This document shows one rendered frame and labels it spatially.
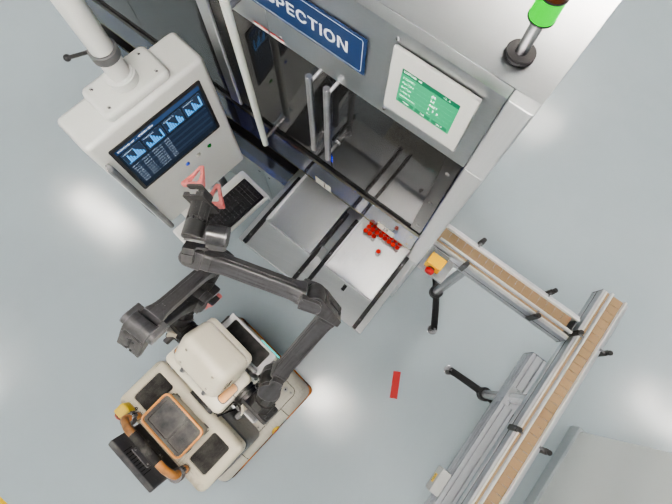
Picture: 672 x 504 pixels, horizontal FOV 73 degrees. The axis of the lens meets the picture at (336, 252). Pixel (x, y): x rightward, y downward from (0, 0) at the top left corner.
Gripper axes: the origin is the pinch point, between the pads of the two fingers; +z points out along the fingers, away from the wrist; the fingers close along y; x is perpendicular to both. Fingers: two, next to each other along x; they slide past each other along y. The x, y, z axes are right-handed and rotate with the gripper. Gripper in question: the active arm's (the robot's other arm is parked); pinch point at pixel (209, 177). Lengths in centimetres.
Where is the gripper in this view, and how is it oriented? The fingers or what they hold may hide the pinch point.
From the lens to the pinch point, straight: 138.7
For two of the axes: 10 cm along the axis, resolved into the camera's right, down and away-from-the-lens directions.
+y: -2.5, -4.1, -8.8
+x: -9.6, -0.4, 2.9
